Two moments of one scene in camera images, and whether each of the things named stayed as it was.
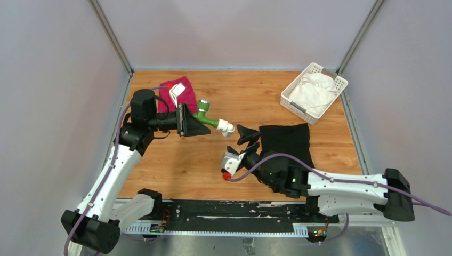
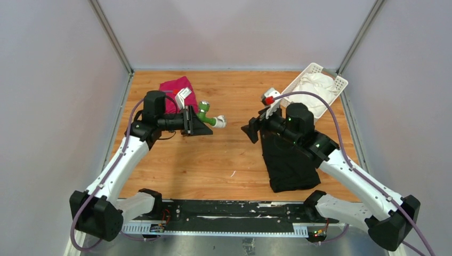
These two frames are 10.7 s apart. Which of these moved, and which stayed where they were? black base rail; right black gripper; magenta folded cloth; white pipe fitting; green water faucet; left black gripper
Moved: right black gripper; white pipe fitting
Stayed: green water faucet; black base rail; magenta folded cloth; left black gripper
